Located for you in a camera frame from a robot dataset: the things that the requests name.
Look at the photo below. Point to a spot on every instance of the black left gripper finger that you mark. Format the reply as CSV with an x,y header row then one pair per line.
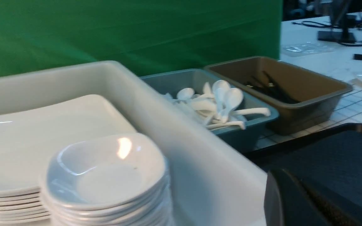
x,y
292,201

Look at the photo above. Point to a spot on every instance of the white square rice plate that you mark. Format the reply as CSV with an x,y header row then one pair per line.
x,y
29,138

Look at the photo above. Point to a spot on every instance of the black serving tray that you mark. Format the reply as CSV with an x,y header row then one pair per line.
x,y
332,158

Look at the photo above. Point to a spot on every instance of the large white plastic bin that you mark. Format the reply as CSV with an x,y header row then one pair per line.
x,y
212,184

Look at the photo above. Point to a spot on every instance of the brown plastic chopstick bin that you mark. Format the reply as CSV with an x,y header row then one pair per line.
x,y
318,94

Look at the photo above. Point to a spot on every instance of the blue plastic spoon bin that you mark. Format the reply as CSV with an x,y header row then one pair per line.
x,y
242,140

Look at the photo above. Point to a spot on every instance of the pile of black chopsticks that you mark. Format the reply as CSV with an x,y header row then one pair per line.
x,y
272,89

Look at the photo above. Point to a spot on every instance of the pile of white spoons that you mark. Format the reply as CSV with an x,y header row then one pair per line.
x,y
217,107

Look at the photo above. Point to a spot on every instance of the stack of white small bowls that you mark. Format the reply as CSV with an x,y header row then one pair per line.
x,y
117,180

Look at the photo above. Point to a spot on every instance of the black monitor stand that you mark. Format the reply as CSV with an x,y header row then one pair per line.
x,y
339,28

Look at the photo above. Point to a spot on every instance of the green backdrop cloth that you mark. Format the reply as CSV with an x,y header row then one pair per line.
x,y
146,36

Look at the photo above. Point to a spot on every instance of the stack of white square plates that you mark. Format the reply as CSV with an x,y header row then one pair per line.
x,y
21,205

